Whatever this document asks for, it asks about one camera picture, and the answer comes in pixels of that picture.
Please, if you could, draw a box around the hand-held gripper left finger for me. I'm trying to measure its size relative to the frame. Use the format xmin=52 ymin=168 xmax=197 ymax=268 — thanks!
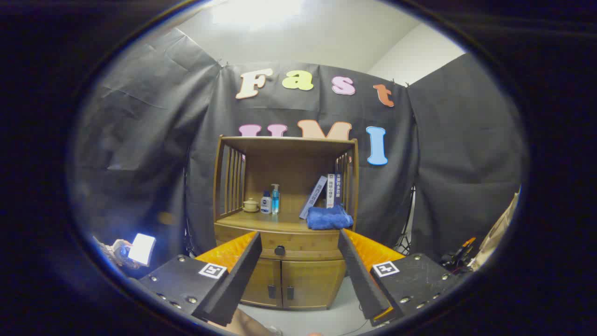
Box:
xmin=139 ymin=231 xmax=263 ymax=327

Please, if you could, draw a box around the wooden cabinet door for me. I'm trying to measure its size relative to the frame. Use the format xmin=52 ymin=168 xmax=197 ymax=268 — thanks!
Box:
xmin=281 ymin=260 xmax=347 ymax=310
xmin=240 ymin=259 xmax=282 ymax=308

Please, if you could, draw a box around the grey book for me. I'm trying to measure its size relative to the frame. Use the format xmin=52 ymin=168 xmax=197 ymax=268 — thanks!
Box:
xmin=299 ymin=175 xmax=328 ymax=220

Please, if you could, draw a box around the wooden cabinet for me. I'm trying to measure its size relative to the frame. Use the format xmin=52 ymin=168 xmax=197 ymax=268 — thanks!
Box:
xmin=213 ymin=135 xmax=360 ymax=311

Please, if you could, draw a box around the black backdrop cloth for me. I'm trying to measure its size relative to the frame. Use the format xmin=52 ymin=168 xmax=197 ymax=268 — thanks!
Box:
xmin=70 ymin=28 xmax=525 ymax=276

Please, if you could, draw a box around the wooden drawer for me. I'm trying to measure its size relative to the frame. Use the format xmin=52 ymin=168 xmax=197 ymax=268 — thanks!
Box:
xmin=215 ymin=223 xmax=348 ymax=262

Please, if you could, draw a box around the orange and black tool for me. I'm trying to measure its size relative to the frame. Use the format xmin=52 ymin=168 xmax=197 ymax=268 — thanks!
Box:
xmin=441 ymin=237 xmax=477 ymax=273

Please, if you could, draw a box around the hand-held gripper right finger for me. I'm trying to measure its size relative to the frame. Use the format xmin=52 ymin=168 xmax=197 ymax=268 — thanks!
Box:
xmin=338 ymin=228 xmax=461 ymax=327

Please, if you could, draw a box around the glowing phone screen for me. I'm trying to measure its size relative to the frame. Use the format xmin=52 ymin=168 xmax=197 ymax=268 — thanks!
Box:
xmin=128 ymin=233 xmax=156 ymax=266

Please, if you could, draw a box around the black light stand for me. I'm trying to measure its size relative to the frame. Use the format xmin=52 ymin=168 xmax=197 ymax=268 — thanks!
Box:
xmin=394 ymin=187 xmax=416 ymax=255

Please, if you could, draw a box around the blue folded towel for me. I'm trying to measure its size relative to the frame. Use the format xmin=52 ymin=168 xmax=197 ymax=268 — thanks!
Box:
xmin=305 ymin=204 xmax=354 ymax=231

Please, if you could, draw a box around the wooden countertop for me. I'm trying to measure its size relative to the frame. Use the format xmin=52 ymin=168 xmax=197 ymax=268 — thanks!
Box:
xmin=217 ymin=210 xmax=355 ymax=234

